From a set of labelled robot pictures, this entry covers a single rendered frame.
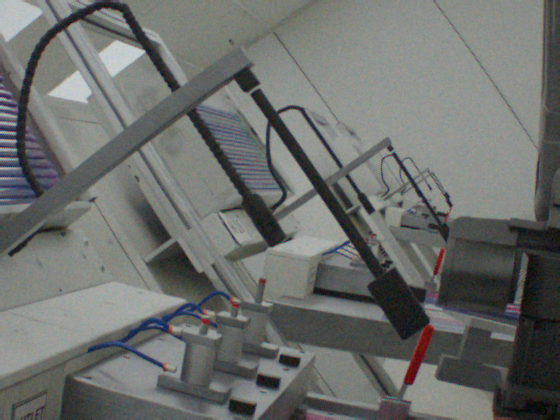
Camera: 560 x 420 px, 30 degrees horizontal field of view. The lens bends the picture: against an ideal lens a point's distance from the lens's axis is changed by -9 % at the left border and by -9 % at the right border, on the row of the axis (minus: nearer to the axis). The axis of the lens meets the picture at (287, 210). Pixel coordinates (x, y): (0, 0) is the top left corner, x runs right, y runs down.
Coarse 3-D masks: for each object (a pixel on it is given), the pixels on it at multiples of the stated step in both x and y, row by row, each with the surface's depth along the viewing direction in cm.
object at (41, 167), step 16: (0, 80) 108; (0, 96) 105; (0, 112) 102; (16, 112) 107; (0, 128) 100; (16, 128) 103; (0, 144) 97; (32, 144) 105; (0, 160) 94; (16, 160) 98; (32, 160) 103; (48, 160) 107; (0, 176) 92; (16, 176) 96; (48, 176) 105; (0, 192) 90; (16, 192) 93; (32, 192) 97
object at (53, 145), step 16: (0, 32) 114; (0, 48) 112; (0, 64) 114; (16, 64) 112; (16, 80) 112; (16, 96) 114; (32, 96) 112; (32, 112) 111; (48, 112) 113; (32, 128) 114; (48, 128) 111; (48, 144) 113; (64, 144) 112; (64, 160) 111; (64, 176) 113; (0, 208) 86; (16, 208) 90; (64, 208) 102; (80, 208) 107; (0, 224) 89; (48, 224) 103; (64, 224) 108
